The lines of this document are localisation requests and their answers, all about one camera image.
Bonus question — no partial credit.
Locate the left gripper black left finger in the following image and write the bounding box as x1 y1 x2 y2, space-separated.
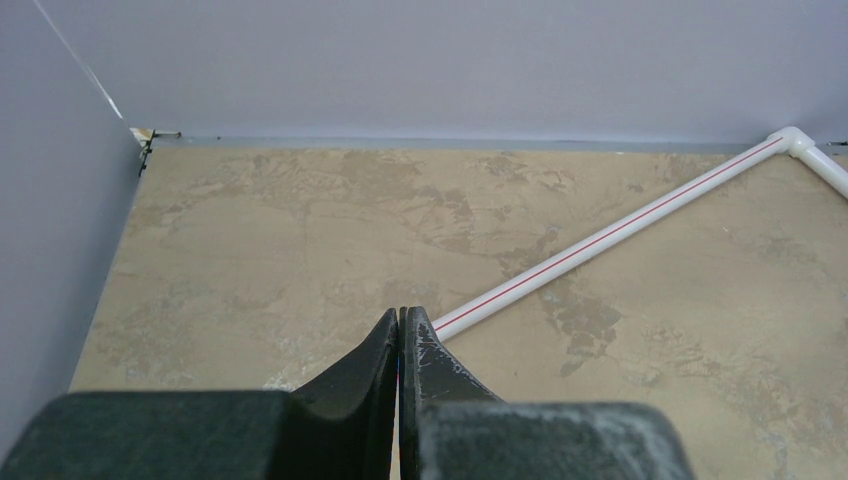
1 310 399 479

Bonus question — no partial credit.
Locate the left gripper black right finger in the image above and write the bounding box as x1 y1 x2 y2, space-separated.
399 307 695 479

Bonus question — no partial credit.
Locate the white PVC pipe frame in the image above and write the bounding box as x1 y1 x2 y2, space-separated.
433 127 847 340

